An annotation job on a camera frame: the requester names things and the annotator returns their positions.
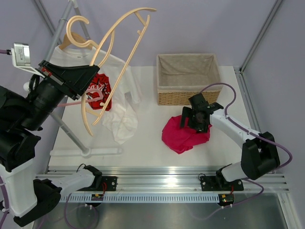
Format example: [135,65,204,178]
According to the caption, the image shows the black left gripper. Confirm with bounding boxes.
[18,60,99,131]

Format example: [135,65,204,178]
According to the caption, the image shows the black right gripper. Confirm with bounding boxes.
[180,106,209,134]

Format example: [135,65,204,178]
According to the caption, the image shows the red t shirt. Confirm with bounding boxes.
[162,115,212,154]

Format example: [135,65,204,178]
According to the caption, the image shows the light wooden hanger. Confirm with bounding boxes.
[66,7,157,136]

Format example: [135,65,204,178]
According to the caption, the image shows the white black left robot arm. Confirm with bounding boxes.
[0,61,102,227]

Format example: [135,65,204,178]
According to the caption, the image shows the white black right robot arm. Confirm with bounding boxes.
[180,94,280,191]

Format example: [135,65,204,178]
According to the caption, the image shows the pink plastic hanger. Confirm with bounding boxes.
[57,89,105,107]

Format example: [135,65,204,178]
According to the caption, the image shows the white printed t shirt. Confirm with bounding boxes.
[49,45,143,145]

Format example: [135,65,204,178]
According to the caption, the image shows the brown wooden hanger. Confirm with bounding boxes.
[58,32,98,50]

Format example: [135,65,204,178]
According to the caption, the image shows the wicker basket with liner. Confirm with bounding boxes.
[156,53,223,105]

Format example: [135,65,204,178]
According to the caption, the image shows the metal clothes rack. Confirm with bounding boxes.
[33,0,123,158]

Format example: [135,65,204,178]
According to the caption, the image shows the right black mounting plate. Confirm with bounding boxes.
[199,176,244,192]

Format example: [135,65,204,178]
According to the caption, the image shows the black mounting plate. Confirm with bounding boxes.
[79,176,118,191]
[199,176,244,192]

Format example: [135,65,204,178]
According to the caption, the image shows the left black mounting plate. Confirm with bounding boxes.
[79,176,118,191]

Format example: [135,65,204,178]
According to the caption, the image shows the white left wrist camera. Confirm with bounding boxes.
[11,42,41,76]

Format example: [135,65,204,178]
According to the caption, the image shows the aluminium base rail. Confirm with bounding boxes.
[36,166,289,193]

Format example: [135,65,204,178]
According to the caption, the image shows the white slotted cable duct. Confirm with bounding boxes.
[60,193,219,203]

